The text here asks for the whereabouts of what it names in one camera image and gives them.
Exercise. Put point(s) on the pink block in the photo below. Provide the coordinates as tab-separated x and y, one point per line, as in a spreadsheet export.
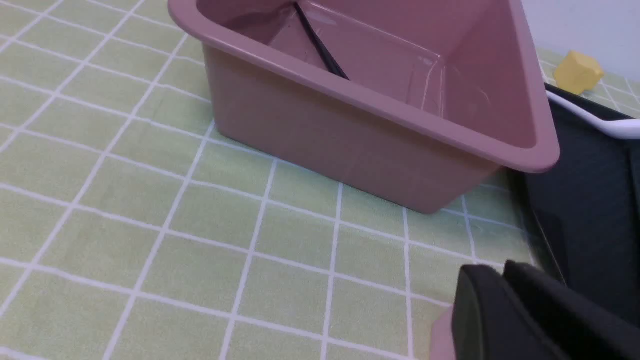
442	345

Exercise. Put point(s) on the black plastic tray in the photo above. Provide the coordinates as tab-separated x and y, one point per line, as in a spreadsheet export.
583	214

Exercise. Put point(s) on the pink plastic bin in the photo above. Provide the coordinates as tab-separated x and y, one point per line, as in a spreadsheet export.
442	93

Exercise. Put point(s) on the white spoon at tray edge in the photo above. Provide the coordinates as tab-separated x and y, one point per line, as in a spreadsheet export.
625	130

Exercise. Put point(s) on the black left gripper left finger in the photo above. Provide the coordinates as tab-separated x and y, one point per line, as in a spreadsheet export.
489	321

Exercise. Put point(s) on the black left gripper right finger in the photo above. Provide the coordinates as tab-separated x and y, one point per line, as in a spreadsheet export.
579	327

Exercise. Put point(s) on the black chopstick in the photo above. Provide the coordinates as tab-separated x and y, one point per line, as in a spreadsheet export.
326	57

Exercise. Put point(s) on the yellow block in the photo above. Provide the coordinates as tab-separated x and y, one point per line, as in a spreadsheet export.
577	73

